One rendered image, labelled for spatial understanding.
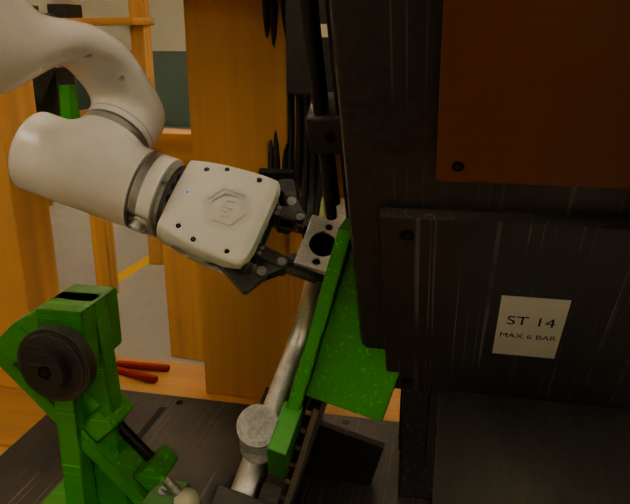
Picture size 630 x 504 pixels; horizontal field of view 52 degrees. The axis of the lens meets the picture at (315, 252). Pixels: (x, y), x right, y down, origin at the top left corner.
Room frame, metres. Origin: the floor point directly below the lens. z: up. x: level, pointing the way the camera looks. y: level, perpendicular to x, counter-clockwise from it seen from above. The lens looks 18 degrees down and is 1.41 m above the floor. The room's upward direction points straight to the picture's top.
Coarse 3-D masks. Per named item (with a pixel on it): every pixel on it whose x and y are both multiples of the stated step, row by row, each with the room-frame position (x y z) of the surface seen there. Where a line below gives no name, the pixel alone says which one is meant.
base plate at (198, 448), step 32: (128, 416) 0.81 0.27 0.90; (160, 416) 0.81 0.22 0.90; (192, 416) 0.81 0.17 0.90; (224, 416) 0.81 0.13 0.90; (32, 448) 0.73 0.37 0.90; (192, 448) 0.73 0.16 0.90; (224, 448) 0.73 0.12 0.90; (384, 448) 0.73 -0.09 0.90; (0, 480) 0.67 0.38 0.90; (32, 480) 0.67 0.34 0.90; (192, 480) 0.67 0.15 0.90; (224, 480) 0.67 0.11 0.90; (320, 480) 0.67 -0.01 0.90; (384, 480) 0.67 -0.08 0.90
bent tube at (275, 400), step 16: (320, 224) 0.61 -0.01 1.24; (336, 224) 0.61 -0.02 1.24; (304, 240) 0.60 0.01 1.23; (320, 240) 0.62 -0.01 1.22; (304, 256) 0.59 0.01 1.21; (320, 256) 0.59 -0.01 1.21; (320, 272) 0.58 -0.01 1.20; (304, 288) 0.66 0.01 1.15; (320, 288) 0.65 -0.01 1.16; (304, 304) 0.66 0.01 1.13; (304, 320) 0.66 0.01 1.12; (304, 336) 0.66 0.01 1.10; (288, 352) 0.65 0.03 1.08; (288, 368) 0.63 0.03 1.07; (272, 384) 0.62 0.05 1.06; (288, 384) 0.62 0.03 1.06; (272, 400) 0.61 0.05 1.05; (240, 464) 0.56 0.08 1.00; (240, 480) 0.55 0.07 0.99; (256, 480) 0.55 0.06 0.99; (256, 496) 0.54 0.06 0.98
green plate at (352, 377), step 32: (352, 256) 0.49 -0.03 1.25; (352, 288) 0.49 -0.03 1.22; (320, 320) 0.48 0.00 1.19; (352, 320) 0.49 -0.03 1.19; (320, 352) 0.50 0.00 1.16; (352, 352) 0.49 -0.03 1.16; (384, 352) 0.48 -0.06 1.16; (320, 384) 0.50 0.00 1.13; (352, 384) 0.49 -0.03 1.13; (384, 384) 0.48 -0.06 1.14
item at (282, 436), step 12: (288, 408) 0.49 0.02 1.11; (288, 420) 0.48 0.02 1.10; (300, 420) 0.51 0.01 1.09; (276, 432) 0.47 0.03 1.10; (288, 432) 0.47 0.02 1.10; (276, 444) 0.47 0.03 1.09; (288, 444) 0.47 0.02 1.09; (276, 456) 0.47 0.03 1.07; (288, 456) 0.49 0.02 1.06; (276, 468) 0.50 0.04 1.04
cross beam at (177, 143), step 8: (160, 136) 1.01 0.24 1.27; (168, 136) 1.01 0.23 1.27; (176, 136) 1.00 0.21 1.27; (184, 136) 1.00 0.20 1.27; (160, 144) 1.01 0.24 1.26; (168, 144) 1.01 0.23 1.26; (176, 144) 1.01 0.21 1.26; (184, 144) 1.00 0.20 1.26; (168, 152) 1.01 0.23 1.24; (176, 152) 1.01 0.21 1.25; (184, 152) 1.00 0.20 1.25; (184, 160) 1.00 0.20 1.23; (336, 160) 0.95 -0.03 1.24; (336, 168) 0.95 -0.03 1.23
